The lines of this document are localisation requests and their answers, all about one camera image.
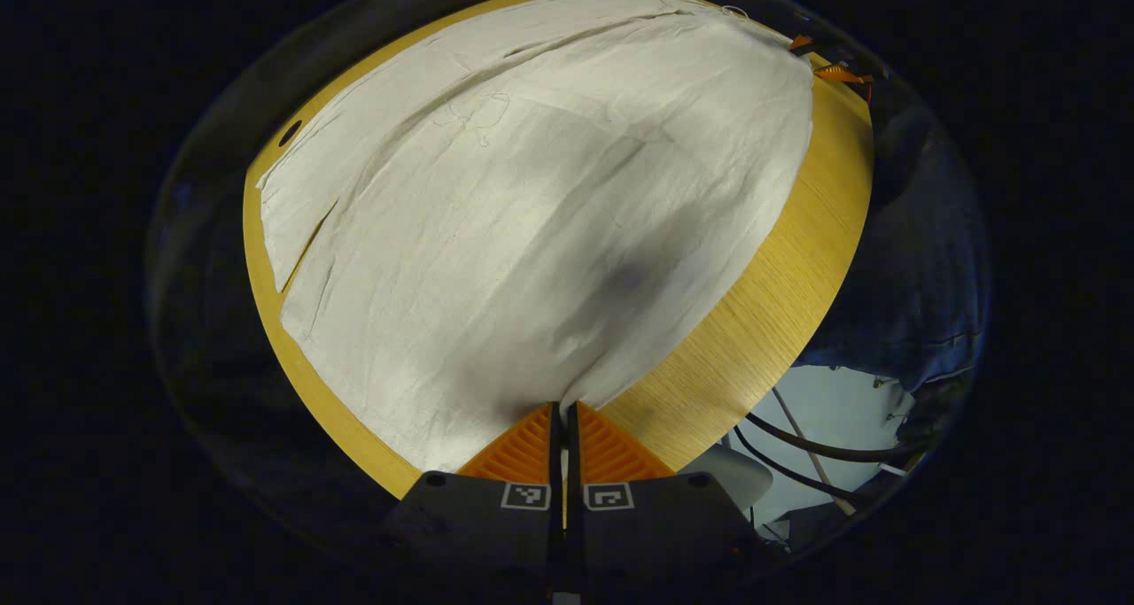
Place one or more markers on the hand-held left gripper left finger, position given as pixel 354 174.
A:
pixel 478 521

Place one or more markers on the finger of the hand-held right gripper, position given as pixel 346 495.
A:
pixel 801 44
pixel 842 74

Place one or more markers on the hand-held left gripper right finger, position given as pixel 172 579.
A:
pixel 656 521

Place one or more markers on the white jeans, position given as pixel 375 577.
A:
pixel 549 233

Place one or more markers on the pale grey rounded object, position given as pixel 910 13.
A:
pixel 731 477

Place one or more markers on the thin wooden stick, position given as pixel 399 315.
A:
pixel 811 450

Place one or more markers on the person's dark blue clothing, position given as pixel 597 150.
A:
pixel 921 259

